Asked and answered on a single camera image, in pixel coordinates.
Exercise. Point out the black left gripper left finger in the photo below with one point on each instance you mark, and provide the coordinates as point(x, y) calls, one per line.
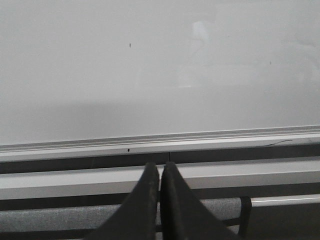
point(136, 217)

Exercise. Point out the grey fabric roll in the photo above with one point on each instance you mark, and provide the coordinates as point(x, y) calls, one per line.
point(91, 217)

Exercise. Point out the white horizontal stand rod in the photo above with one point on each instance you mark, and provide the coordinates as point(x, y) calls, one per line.
point(285, 200)

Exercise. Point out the white whiteboard stand frame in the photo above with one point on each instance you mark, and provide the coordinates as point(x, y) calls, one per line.
point(243, 173)

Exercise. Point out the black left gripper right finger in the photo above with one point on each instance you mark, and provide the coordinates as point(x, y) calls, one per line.
point(183, 216)

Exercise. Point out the white whiteboard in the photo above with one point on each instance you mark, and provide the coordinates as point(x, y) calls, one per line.
point(106, 77)

